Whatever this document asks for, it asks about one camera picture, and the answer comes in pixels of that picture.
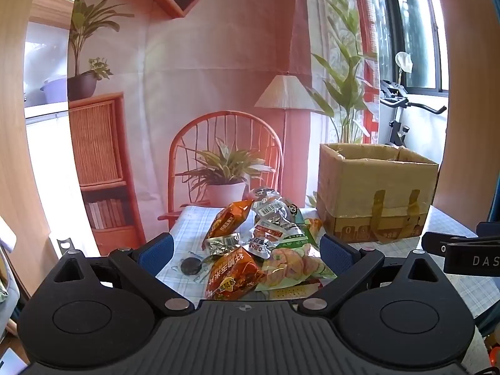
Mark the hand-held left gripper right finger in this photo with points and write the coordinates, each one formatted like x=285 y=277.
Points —
x=332 y=256

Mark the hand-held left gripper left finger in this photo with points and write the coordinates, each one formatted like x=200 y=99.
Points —
x=158 y=254

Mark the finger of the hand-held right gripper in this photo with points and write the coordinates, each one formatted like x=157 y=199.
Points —
x=437 y=242
x=490 y=229

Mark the dark round cookie packet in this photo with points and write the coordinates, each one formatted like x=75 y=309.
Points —
x=190 y=266

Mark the small orange clear packet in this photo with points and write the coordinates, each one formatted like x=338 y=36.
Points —
x=313 y=226

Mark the green chip packet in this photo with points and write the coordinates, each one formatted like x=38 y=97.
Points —
x=297 y=261

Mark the pale yellow dotted packet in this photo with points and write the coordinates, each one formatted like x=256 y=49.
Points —
x=289 y=292

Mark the red white small packet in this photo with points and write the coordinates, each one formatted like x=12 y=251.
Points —
x=269 y=232
x=259 y=249

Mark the clear packet with barcode label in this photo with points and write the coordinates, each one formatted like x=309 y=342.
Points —
x=273 y=209

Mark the brown cardboard box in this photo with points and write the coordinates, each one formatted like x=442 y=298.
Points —
x=367 y=187

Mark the orange snack packet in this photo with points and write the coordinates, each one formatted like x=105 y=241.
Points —
x=228 y=218
x=234 y=277

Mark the wooden door panel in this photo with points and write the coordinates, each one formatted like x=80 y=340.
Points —
x=468 y=125

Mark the wooden cabinet panel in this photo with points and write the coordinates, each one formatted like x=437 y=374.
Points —
x=23 y=187

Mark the black exercise bike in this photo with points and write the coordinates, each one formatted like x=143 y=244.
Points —
x=394 y=95

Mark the white cloth on pole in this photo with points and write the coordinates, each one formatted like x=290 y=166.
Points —
x=403 y=61

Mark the purple plastic basin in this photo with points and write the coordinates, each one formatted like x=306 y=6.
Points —
x=54 y=90

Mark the dark framed window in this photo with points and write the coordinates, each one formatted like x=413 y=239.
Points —
x=418 y=27

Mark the black metal bracket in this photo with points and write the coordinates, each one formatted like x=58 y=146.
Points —
x=64 y=247

